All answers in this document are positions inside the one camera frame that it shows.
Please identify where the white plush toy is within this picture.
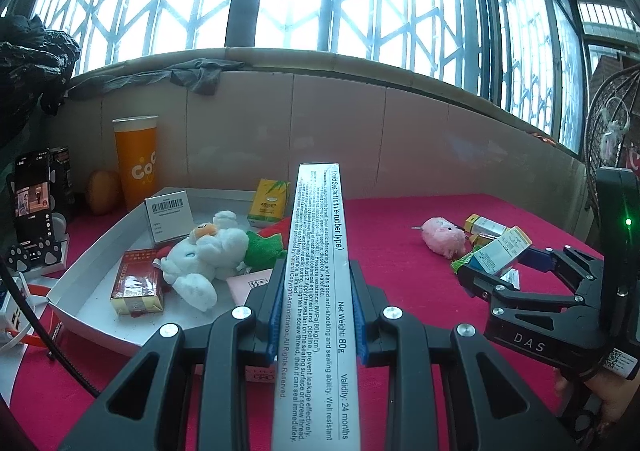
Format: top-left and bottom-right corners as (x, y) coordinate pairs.
(159, 210), (250, 313)

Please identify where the black plastic bag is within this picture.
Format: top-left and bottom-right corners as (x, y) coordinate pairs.
(0, 15), (81, 142)

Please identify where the black carton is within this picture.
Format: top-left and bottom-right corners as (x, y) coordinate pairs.
(50, 146), (76, 212)

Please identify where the pink plush toy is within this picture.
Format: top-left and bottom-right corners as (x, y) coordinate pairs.
(412, 217), (467, 259)

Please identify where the red green plush toy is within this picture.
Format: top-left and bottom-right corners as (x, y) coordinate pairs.
(244, 217), (293, 278)

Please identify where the mango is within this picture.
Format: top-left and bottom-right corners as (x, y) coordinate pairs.
(88, 170), (122, 216)

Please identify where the orange drink cup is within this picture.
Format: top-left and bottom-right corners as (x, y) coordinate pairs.
(112, 116), (160, 212)

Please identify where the pink tissue pack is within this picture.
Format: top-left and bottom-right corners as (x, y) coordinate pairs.
(225, 268), (277, 384)

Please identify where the white power strip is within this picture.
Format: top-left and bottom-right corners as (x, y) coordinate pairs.
(0, 272), (37, 338)

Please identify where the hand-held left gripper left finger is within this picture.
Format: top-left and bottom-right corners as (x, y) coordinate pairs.
(57, 263), (288, 451)

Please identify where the red cloth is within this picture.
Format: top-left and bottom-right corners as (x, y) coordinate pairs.
(0, 193), (606, 451)

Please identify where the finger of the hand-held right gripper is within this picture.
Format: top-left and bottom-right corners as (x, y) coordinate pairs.
(520, 244), (607, 299)
(456, 262), (586, 317)

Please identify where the white cardboard tray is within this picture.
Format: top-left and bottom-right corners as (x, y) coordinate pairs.
(46, 187), (296, 357)

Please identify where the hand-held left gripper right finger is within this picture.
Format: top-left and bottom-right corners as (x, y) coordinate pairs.
(347, 258), (576, 451)

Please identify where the smartphone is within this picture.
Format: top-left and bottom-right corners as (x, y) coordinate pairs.
(14, 151), (55, 244)

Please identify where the grey rag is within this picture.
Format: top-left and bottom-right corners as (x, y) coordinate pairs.
(165, 58), (246, 96)

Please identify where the green packet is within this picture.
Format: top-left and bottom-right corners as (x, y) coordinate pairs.
(450, 251), (476, 275)

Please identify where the white barcode box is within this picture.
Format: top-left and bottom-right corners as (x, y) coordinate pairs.
(145, 191), (194, 244)

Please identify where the blue white medicine box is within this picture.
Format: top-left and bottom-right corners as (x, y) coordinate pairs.
(470, 225), (532, 277)

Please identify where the long grey sealant box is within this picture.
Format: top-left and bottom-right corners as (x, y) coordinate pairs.
(271, 162), (362, 451)

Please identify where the yellow tissue pack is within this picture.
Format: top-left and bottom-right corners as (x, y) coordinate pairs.
(247, 178), (292, 229)

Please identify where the black cable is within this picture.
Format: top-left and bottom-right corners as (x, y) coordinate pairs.
(0, 258), (103, 399)

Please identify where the person's right hand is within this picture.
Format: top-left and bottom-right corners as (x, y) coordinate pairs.
(554, 367), (633, 438)

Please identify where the red gold box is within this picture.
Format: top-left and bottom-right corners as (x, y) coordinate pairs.
(110, 250), (165, 316)

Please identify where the yellow white medicine box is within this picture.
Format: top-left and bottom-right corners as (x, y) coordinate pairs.
(464, 213), (508, 238)

